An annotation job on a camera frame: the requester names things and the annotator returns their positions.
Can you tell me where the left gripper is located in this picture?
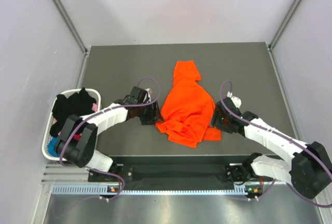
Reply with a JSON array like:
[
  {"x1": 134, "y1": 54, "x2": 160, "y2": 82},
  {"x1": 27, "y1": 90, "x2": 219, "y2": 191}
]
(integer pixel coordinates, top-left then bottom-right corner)
[{"x1": 136, "y1": 99, "x2": 164, "y2": 125}]

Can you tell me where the orange t-shirt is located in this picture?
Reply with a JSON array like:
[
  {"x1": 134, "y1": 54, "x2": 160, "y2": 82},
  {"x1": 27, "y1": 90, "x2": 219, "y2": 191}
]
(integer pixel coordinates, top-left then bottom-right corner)
[{"x1": 156, "y1": 61, "x2": 222, "y2": 148}]

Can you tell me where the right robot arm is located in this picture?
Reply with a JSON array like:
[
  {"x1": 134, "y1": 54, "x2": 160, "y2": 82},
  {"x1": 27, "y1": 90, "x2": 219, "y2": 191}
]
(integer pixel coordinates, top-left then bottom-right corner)
[{"x1": 211, "y1": 96, "x2": 331, "y2": 199}]

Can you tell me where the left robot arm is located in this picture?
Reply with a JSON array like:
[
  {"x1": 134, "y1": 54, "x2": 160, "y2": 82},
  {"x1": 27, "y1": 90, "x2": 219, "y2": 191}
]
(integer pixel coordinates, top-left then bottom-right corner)
[{"x1": 54, "y1": 86, "x2": 164, "y2": 181}]

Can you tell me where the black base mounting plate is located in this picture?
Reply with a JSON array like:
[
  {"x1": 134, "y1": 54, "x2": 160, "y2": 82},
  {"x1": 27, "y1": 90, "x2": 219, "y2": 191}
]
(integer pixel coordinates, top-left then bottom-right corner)
[{"x1": 88, "y1": 155, "x2": 275, "y2": 183}]

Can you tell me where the white laundry basket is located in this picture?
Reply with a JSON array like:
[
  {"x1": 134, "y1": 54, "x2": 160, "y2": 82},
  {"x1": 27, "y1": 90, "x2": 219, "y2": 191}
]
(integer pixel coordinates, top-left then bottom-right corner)
[{"x1": 41, "y1": 89, "x2": 101, "y2": 161}]

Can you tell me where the black garment in basket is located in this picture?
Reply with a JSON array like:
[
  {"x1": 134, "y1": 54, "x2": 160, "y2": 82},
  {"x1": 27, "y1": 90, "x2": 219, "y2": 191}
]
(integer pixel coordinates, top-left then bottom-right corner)
[{"x1": 50, "y1": 88, "x2": 97, "y2": 137}]

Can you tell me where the blue garment in basket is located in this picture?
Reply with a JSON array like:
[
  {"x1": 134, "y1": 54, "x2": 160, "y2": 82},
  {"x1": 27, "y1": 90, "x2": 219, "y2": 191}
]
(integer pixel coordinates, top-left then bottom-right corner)
[{"x1": 47, "y1": 137, "x2": 60, "y2": 158}]

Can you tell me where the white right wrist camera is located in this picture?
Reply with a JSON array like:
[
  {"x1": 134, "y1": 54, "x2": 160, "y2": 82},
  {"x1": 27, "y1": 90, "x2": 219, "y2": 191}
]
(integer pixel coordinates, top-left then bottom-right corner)
[{"x1": 227, "y1": 91, "x2": 242, "y2": 108}]

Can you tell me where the slotted grey cable duct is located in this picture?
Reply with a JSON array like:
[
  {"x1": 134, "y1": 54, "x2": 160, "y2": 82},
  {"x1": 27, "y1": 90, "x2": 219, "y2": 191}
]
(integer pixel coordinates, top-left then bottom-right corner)
[{"x1": 51, "y1": 184, "x2": 262, "y2": 195}]

